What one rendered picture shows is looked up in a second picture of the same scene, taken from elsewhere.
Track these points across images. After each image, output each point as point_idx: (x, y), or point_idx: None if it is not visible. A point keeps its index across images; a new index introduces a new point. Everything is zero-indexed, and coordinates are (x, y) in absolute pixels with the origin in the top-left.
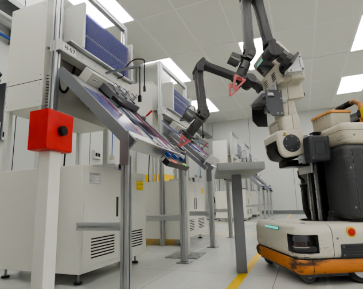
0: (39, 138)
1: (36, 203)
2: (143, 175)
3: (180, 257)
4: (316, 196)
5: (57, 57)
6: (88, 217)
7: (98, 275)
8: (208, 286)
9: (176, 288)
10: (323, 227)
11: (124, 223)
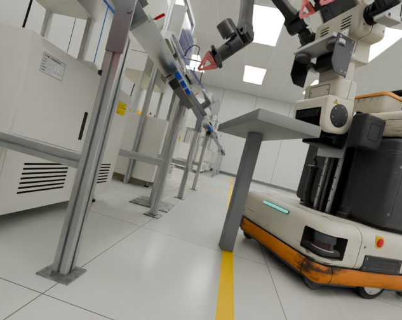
0: None
1: None
2: (128, 98)
3: (150, 209)
4: (331, 186)
5: None
6: (25, 127)
7: (31, 214)
8: (193, 273)
9: (148, 271)
10: (354, 230)
11: (88, 159)
